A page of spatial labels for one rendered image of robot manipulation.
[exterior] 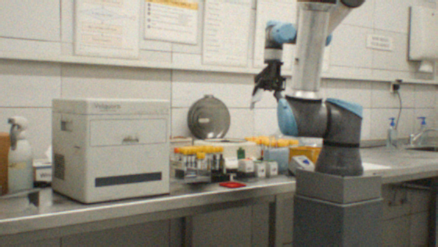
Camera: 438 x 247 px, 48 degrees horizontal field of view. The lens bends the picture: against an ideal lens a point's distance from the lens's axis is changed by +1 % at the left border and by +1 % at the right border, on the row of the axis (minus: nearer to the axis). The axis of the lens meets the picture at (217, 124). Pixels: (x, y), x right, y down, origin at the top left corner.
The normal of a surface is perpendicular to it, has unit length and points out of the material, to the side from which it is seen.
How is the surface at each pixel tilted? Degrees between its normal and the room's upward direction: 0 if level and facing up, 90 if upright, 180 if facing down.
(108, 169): 90
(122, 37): 95
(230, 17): 93
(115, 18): 93
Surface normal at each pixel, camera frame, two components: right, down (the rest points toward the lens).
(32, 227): 0.61, 0.05
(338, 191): -0.79, 0.02
